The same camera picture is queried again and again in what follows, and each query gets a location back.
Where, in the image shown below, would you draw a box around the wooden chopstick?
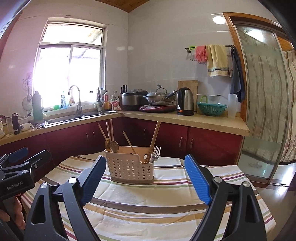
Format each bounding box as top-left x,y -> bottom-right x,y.
122,131 -> 137,154
106,121 -> 112,140
145,121 -> 161,163
97,123 -> 107,140
110,119 -> 114,141

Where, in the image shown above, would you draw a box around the silver metal spoon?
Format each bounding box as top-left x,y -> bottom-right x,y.
109,141 -> 119,153

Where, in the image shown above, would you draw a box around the silver metal fork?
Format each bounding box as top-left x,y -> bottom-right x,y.
150,146 -> 161,163

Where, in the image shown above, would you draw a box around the gold long-handled spoon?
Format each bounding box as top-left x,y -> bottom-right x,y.
105,138 -> 111,152

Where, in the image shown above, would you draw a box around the red kitchen cabinets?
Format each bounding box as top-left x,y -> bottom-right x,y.
1,117 -> 243,178

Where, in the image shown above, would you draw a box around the kitchen window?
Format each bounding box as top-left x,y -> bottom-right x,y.
33,22 -> 105,111

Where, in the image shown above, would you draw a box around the person's left hand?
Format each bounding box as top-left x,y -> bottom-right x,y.
1,194 -> 26,230

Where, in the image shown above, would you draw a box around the black travel mug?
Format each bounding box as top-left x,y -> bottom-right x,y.
11,113 -> 20,135

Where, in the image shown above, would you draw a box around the green thermos jug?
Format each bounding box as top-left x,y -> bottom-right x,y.
32,91 -> 43,123

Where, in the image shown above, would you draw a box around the chrome sink faucet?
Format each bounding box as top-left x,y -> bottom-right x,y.
68,85 -> 82,115

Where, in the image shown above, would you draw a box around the striped tablecloth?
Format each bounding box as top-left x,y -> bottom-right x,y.
20,151 -> 277,241

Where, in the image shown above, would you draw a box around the beige perforated utensil basket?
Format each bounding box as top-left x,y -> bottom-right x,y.
105,146 -> 154,185

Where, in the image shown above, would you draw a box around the black rice cooker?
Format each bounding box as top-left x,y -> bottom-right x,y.
121,89 -> 148,111

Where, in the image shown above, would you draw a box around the green plastic colander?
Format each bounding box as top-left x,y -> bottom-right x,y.
197,102 -> 227,116

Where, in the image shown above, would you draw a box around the translucent plastic cup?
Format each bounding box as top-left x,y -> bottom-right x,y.
228,94 -> 237,118

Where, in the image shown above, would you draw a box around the red induction cooker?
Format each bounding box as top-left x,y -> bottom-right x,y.
139,104 -> 177,113

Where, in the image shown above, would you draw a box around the dark blue hanging cloth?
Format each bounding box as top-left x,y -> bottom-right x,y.
230,45 -> 245,103

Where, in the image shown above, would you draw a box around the stainless electric kettle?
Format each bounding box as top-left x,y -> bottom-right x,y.
177,87 -> 194,116

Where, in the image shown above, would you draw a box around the steel wok with lid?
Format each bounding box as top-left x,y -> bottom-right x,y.
144,84 -> 177,105

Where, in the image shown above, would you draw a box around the wooden cutting board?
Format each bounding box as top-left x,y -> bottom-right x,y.
177,80 -> 198,112

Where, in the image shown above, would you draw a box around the yellow hanging towel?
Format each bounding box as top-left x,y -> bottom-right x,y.
206,45 -> 229,77

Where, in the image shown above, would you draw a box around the pink rubber glove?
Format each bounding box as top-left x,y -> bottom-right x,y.
195,45 -> 207,64

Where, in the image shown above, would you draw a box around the glass sliding door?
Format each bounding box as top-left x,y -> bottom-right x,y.
224,12 -> 295,186

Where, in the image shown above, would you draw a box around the wall towel rack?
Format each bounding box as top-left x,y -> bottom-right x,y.
185,45 -> 234,77

